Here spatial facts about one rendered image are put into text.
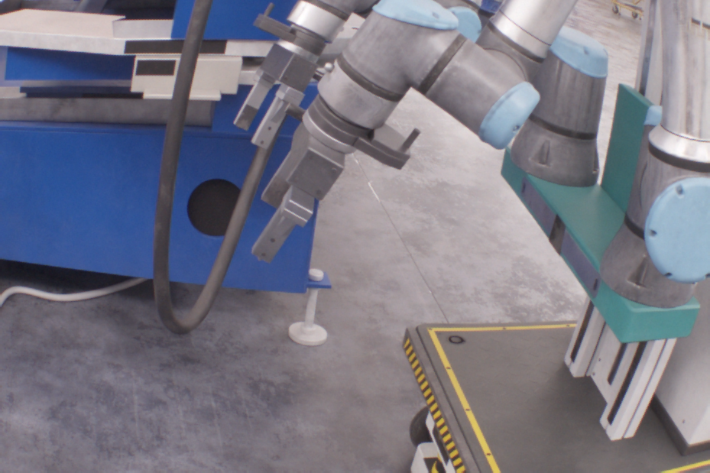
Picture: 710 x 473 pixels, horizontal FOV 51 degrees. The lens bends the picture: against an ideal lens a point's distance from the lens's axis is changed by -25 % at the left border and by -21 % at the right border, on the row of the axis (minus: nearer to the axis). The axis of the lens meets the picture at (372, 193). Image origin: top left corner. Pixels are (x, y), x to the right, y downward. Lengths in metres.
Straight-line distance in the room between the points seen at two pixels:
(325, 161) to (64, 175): 1.16
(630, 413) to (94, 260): 1.38
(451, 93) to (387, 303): 1.67
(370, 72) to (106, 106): 1.15
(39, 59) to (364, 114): 0.98
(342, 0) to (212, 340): 1.14
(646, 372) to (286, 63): 0.83
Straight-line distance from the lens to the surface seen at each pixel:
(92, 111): 2.10
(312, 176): 1.07
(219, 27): 1.67
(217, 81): 1.68
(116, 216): 2.15
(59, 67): 1.85
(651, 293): 1.25
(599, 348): 1.80
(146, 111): 2.10
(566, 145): 1.63
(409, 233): 3.13
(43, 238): 2.21
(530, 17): 1.14
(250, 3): 1.66
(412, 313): 2.63
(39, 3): 3.67
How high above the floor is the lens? 1.24
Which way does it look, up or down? 21 degrees down
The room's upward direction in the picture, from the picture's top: 10 degrees clockwise
